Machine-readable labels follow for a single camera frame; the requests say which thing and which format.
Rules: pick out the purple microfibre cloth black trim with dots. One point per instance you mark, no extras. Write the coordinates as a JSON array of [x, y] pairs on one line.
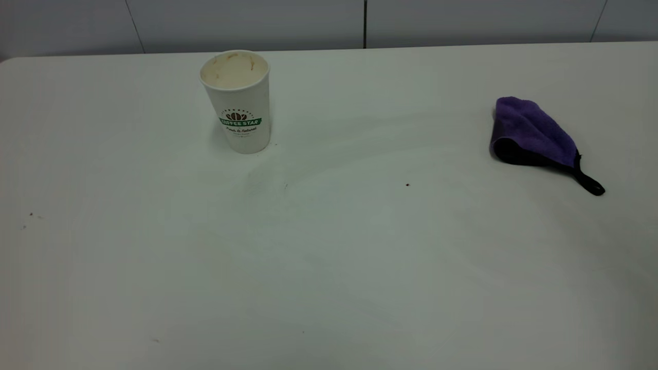
[[534, 128]]

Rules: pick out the white paper coffee cup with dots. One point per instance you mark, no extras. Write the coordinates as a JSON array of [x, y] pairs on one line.
[[241, 103]]

